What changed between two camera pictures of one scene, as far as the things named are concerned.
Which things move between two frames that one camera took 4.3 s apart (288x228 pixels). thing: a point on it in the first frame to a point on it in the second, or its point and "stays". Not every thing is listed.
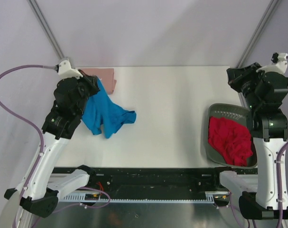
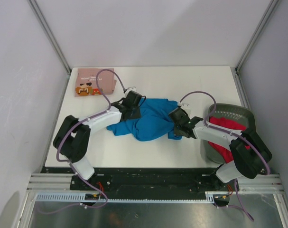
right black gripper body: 245,81 to 177,130
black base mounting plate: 154,180 stays
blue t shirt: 99,112 to 154,122
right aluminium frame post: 270,11 stays
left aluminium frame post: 38,14 stays
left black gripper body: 88,89 to 135,113
